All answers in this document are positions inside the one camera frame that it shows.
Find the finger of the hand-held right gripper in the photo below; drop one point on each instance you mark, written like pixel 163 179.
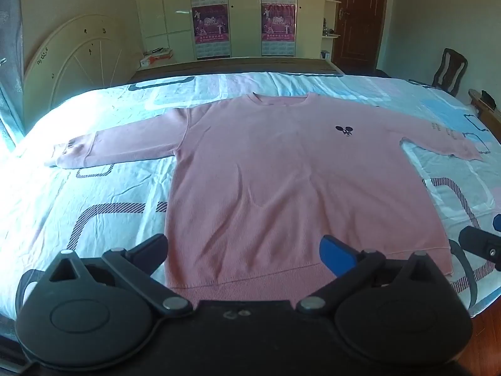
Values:
pixel 479 244

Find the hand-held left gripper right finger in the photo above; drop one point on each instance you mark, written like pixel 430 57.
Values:
pixel 336 256

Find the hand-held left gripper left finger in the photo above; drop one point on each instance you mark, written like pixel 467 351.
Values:
pixel 150 251

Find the pink sweater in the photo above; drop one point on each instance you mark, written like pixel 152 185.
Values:
pixel 282 172

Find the bed with patterned sheet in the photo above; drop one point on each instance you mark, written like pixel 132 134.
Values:
pixel 98 188

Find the wooden side table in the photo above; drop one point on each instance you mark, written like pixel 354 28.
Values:
pixel 487 111

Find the dark wooden chair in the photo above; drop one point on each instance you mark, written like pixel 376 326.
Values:
pixel 450 70

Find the stack of books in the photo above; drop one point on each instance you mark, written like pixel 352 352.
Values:
pixel 156 58

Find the white round headboard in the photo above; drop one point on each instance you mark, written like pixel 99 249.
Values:
pixel 74 62

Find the cream corner shelf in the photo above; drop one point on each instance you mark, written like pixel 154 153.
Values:
pixel 330 37

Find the brown wooden door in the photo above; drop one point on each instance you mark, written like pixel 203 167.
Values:
pixel 360 19

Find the grey patterned curtain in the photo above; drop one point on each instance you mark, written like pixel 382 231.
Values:
pixel 9 55

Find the cream wardrobe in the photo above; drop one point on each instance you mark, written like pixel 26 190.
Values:
pixel 246 27

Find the dark wooden bed frame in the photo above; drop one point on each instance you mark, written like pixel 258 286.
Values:
pixel 235 66

